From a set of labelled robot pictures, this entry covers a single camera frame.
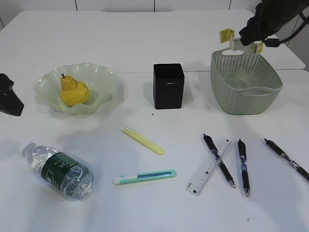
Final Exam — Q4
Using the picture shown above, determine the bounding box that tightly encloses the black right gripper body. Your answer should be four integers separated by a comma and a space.
239, 0, 307, 46

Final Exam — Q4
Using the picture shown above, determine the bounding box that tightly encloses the yellow utility knife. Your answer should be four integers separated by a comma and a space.
120, 127, 165, 155

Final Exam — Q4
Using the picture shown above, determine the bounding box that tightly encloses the yellow pear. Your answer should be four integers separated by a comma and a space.
60, 74, 91, 107

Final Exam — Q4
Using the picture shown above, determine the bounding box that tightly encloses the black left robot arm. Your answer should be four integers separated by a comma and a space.
0, 73, 24, 116

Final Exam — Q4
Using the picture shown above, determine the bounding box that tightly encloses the green woven plastic basket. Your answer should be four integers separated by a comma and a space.
211, 49, 282, 115

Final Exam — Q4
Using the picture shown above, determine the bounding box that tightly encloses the black square pen holder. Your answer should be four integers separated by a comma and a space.
153, 63, 185, 109

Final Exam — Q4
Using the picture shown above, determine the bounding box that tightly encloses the black rightmost pen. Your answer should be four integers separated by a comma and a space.
264, 138, 309, 181

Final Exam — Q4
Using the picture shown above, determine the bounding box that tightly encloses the black pen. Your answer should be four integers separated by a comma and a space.
264, 138, 309, 181
238, 139, 250, 197

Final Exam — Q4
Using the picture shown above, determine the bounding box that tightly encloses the black middle pen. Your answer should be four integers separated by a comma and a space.
238, 139, 250, 197

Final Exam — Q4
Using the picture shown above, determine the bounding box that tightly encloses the black pen crossing ruler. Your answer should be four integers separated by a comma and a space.
203, 134, 236, 188

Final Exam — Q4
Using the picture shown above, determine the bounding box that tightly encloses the clear plastic ruler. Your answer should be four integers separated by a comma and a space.
186, 138, 232, 195

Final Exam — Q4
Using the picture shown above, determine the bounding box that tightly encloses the green wavy glass plate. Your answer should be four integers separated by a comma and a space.
34, 63, 116, 115

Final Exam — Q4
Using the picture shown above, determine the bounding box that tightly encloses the teal utility knife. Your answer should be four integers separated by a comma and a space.
112, 170, 177, 185

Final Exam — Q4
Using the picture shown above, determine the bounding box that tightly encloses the clear plastic water bottle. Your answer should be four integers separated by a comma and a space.
21, 143, 94, 200

